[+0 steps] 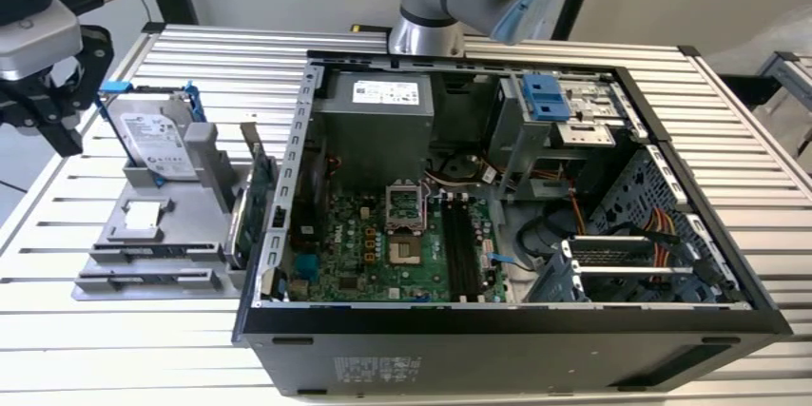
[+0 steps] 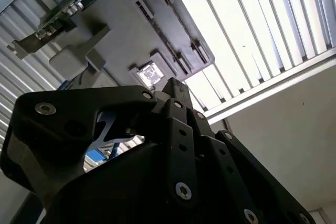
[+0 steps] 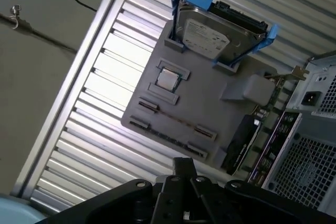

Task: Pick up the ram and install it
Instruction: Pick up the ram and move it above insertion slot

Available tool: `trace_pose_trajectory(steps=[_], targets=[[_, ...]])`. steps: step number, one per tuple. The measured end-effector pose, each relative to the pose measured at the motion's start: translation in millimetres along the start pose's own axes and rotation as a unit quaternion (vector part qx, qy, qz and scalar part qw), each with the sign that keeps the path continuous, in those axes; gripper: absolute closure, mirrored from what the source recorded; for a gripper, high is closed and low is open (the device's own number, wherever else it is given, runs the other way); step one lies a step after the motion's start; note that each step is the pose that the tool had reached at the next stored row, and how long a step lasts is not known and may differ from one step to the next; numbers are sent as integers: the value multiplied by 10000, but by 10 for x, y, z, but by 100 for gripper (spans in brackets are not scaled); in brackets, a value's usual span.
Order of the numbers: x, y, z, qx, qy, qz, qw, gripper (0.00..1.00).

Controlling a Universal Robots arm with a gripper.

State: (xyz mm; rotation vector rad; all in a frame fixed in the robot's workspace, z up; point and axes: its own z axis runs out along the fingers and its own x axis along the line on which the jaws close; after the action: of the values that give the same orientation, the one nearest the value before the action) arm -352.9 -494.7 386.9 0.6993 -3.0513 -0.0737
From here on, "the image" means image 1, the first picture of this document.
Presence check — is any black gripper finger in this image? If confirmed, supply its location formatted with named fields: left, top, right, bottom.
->
left=0, top=70, right=86, bottom=158

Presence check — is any black RAM slot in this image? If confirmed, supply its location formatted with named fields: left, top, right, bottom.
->
left=458, top=191, right=489, bottom=303
left=442, top=191, right=471, bottom=303

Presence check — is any hard disk in blue carrier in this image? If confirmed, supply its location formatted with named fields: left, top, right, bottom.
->
left=94, top=80, right=205, bottom=186

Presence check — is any silver CPU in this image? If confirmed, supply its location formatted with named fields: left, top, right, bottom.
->
left=123, top=201, right=165, bottom=230

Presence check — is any grey parts rack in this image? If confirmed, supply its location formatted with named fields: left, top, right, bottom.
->
left=70, top=120, right=281, bottom=302

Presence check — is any green graphics card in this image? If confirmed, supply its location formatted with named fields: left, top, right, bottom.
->
left=227, top=121, right=281, bottom=270

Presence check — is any black case fan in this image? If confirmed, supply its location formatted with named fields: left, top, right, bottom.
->
left=298, top=137, right=335, bottom=226

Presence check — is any grey power supply unit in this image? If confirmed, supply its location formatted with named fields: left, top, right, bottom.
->
left=314, top=69, right=437, bottom=188

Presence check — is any metal socket cover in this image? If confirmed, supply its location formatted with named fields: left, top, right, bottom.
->
left=385, top=179, right=426, bottom=235

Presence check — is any green motherboard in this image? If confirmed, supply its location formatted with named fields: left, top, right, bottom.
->
left=289, top=186, right=513, bottom=305

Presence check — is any CPU socket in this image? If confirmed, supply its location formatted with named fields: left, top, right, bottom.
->
left=387, top=233, right=426, bottom=268

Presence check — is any round black speaker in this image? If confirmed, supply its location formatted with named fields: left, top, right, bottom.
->
left=441, top=152, right=487, bottom=179

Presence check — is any blue drive bay latch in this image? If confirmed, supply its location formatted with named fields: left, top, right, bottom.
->
left=521, top=71, right=567, bottom=123

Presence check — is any black PC case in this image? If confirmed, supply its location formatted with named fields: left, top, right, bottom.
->
left=231, top=47, right=795, bottom=397

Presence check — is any silver drive cage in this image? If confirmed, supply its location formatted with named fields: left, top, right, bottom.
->
left=487, top=70, right=637, bottom=201

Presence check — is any silver disk bay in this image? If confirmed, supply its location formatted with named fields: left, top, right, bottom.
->
left=523, top=233, right=747, bottom=305

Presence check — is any metal side table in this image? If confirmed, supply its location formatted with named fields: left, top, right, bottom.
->
left=751, top=50, right=812, bottom=169

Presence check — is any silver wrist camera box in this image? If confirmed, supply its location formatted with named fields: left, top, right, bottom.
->
left=0, top=0, right=83, bottom=83

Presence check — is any wire locking lever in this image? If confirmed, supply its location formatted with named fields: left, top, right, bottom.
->
left=421, top=181, right=433, bottom=236

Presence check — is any white and yellow wire bundle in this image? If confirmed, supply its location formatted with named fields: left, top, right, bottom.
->
left=423, top=168, right=503, bottom=188

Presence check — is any black data cable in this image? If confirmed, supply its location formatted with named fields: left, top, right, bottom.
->
left=517, top=213, right=577, bottom=274

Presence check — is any thin orange wire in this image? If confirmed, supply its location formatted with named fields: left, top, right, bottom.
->
left=567, top=189, right=590, bottom=236

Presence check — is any orange yellow red wire bundle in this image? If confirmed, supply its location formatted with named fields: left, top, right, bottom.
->
left=638, top=205, right=685, bottom=283

